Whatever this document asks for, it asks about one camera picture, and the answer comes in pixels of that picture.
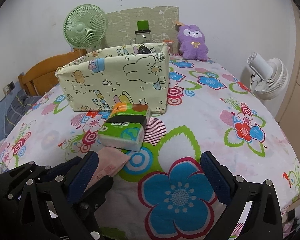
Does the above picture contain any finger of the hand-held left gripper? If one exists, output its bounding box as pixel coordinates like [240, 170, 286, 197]
[35, 164, 65, 181]
[76, 175, 114, 240]

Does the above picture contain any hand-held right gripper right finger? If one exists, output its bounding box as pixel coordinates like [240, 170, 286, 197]
[200, 151, 283, 240]

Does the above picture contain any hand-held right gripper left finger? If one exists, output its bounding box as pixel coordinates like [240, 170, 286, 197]
[15, 151, 100, 240]

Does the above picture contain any pink paper packet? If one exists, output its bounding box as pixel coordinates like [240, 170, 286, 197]
[86, 146, 131, 189]

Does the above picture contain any orange green tissue pack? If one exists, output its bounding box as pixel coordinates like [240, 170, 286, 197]
[109, 102, 151, 120]

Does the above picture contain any printed fabric storage box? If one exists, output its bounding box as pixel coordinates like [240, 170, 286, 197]
[55, 42, 171, 115]

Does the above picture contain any floral tablecloth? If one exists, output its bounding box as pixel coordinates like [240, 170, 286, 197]
[0, 54, 300, 240]

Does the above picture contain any blue grey plaid pillow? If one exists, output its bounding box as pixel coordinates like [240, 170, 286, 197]
[5, 89, 44, 127]

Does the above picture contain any wooden bed headboard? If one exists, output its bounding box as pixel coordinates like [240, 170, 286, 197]
[18, 49, 88, 97]

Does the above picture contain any white standing fan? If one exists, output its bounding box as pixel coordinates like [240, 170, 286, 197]
[247, 52, 289, 101]

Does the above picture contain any purple plush bunny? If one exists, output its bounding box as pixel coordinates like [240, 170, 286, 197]
[175, 22, 209, 61]

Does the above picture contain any small black object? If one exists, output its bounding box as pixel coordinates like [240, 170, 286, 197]
[136, 44, 150, 55]

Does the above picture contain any small jar orange lid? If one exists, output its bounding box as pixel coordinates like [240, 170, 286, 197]
[164, 40, 174, 55]

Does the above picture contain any green desk fan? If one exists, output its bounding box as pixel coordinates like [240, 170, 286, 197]
[62, 4, 108, 55]

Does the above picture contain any green patterned cardboard sheet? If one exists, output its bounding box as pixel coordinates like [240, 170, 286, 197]
[105, 5, 180, 49]

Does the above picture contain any wall socket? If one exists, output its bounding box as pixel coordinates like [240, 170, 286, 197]
[2, 81, 15, 93]

